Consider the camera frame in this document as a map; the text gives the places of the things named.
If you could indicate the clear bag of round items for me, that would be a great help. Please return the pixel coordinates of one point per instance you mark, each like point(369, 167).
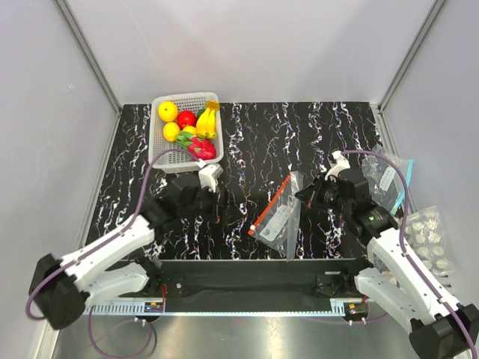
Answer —
point(425, 233)

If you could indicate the small yellow fruit middle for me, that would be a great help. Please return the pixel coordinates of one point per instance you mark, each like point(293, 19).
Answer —
point(190, 130)

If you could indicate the yellow banana bunch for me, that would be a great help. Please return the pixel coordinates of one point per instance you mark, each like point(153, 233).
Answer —
point(206, 122)

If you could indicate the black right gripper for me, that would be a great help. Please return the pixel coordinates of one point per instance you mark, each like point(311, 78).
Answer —
point(310, 194)

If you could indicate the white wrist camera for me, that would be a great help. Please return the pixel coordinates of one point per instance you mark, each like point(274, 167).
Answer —
point(208, 176)
point(341, 164)

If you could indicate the yellow lemon fruit lower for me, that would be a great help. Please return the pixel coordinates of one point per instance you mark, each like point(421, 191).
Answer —
point(170, 131)

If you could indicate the clear bag with blue zipper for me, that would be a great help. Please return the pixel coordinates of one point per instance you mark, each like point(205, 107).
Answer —
point(385, 185)

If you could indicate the yellow orange fruit top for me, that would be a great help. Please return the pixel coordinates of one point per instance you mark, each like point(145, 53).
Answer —
point(168, 111)

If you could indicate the white plastic perforated basket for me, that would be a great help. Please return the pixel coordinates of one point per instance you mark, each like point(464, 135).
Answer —
point(174, 162)

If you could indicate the white slotted cable duct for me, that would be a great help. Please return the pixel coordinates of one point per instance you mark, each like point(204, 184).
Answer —
point(127, 308)

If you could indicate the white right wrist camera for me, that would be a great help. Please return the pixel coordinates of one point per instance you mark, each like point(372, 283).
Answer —
point(341, 164)

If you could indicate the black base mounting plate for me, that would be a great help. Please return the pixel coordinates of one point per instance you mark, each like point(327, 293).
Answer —
point(251, 286)

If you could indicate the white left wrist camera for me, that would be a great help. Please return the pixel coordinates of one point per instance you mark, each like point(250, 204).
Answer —
point(208, 176)

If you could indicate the clear bag with orange zipper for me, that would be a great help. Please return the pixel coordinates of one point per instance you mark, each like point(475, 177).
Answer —
point(278, 225)

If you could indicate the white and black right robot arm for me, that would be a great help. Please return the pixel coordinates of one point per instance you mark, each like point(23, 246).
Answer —
point(437, 324)

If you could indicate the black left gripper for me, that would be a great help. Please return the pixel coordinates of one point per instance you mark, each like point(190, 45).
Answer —
point(217, 209)

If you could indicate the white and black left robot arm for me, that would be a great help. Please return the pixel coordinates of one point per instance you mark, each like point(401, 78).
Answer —
point(62, 288)

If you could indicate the pink dragon fruit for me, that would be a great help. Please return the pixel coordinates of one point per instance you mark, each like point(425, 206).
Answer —
point(199, 147)

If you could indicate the red apple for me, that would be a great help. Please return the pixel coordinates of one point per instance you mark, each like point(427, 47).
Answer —
point(186, 118)

